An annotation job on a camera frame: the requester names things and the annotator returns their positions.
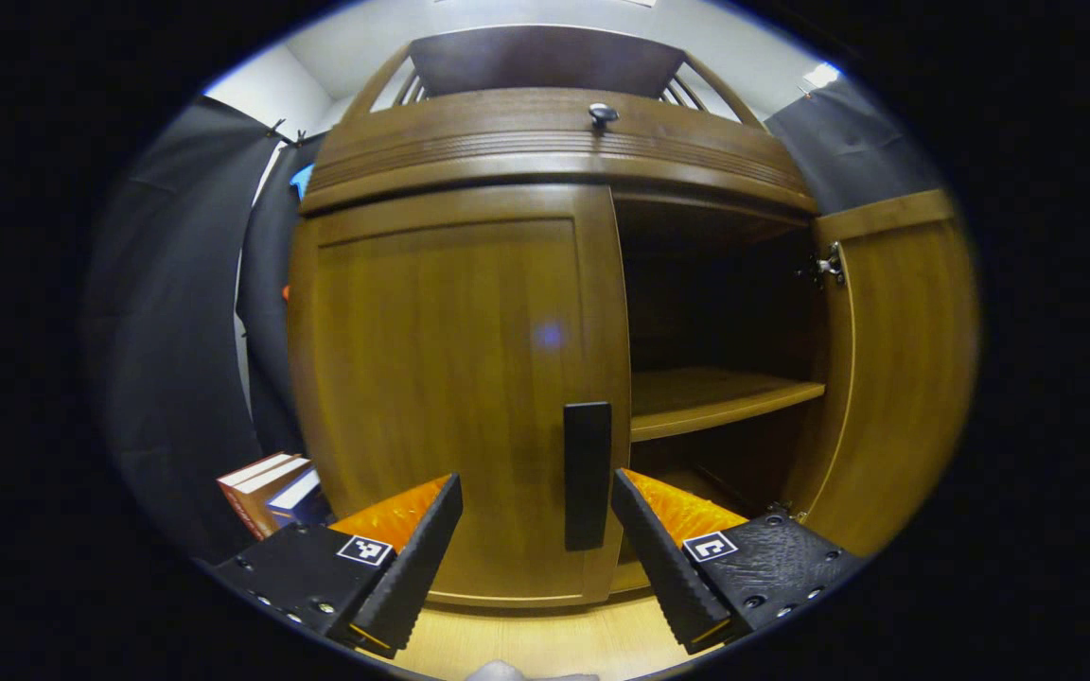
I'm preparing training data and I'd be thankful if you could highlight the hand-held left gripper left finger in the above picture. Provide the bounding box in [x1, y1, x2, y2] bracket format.
[209, 473, 464, 661]

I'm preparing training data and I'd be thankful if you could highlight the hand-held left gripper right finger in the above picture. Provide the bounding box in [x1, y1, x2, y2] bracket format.
[611, 468, 872, 655]

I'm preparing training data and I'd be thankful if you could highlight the black door handle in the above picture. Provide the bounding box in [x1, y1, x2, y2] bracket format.
[563, 402, 613, 551]

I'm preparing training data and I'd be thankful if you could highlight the wooden shoe cabinet door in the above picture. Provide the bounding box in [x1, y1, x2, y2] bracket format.
[288, 184, 633, 608]
[782, 189, 981, 557]

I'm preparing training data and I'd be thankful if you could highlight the wooden double-door shoe cabinet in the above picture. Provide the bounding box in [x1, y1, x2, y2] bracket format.
[288, 24, 981, 608]

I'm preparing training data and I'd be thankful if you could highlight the wooden cabinet shelf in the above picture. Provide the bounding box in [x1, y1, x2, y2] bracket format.
[630, 367, 826, 443]

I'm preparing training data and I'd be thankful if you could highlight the metal door hinge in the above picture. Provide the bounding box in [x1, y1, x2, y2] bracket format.
[805, 241, 847, 289]

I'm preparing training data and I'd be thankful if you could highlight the wooden cabinet drawer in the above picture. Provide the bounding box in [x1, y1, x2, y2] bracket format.
[299, 88, 818, 217]

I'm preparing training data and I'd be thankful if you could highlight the blue book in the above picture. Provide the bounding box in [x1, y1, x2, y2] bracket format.
[266, 470, 333, 529]

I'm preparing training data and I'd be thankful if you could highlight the brown book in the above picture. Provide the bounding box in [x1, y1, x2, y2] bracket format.
[233, 457, 314, 540]

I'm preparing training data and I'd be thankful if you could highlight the red book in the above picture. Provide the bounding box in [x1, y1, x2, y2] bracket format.
[217, 452, 295, 540]

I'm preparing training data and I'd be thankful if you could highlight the black backdrop cloth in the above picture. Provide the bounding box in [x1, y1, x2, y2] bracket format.
[81, 78, 943, 564]

